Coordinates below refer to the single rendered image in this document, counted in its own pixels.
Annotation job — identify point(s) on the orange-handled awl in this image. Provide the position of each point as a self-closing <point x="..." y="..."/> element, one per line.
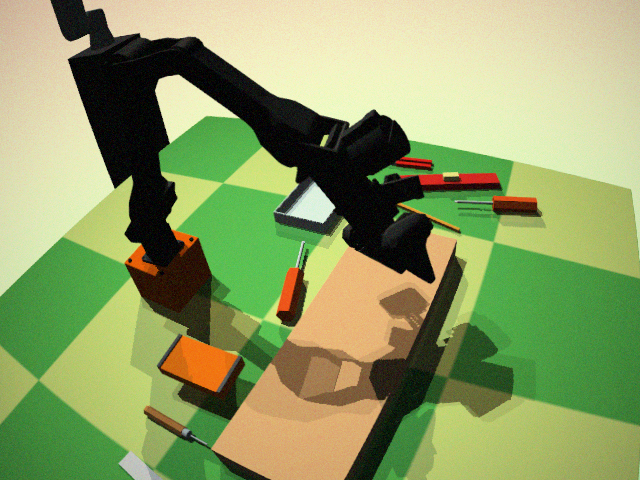
<point x="291" y="290"/>
<point x="508" y="204"/>

